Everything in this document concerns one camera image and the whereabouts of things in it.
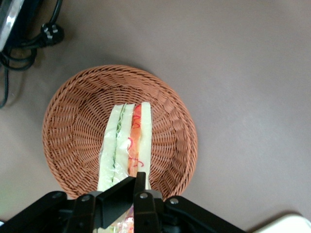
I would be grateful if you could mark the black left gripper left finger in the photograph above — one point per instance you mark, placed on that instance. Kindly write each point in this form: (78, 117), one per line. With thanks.
(114, 204)

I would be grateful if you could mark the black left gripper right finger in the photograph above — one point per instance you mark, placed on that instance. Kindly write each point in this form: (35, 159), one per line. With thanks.
(145, 211)

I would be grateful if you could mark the triangle sandwich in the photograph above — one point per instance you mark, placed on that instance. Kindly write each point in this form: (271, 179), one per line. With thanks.
(114, 145)

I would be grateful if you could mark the brown wicker basket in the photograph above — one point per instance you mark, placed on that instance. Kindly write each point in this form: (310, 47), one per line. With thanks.
(77, 121)

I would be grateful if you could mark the beige plastic tray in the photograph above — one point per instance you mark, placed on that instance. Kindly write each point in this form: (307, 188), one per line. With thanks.
(291, 225)

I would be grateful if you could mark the black metal appliance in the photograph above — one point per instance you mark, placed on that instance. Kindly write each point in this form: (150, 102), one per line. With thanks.
(14, 14)

